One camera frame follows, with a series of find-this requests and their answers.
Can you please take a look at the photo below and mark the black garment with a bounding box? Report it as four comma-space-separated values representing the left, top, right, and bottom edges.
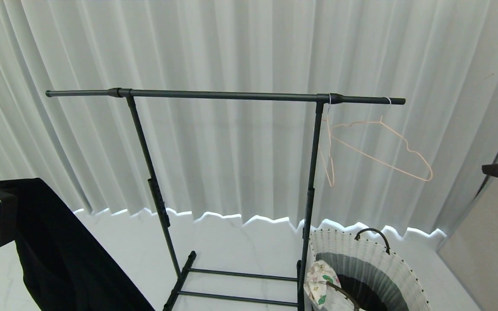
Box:
0, 178, 154, 311

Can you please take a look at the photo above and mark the pink clothes hanger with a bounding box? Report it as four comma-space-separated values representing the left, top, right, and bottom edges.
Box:
318, 106, 336, 187
330, 104, 434, 182

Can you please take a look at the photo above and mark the white laundry basket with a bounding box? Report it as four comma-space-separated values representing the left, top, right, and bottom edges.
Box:
307, 228, 431, 311

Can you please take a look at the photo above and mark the black clothes rack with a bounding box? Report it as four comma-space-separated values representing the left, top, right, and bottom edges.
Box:
45, 88, 406, 311

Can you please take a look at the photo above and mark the cream printed garment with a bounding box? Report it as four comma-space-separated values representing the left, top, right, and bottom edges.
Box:
303, 260, 341, 308

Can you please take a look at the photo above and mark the white curtain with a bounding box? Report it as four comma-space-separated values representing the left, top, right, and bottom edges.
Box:
0, 0, 498, 242

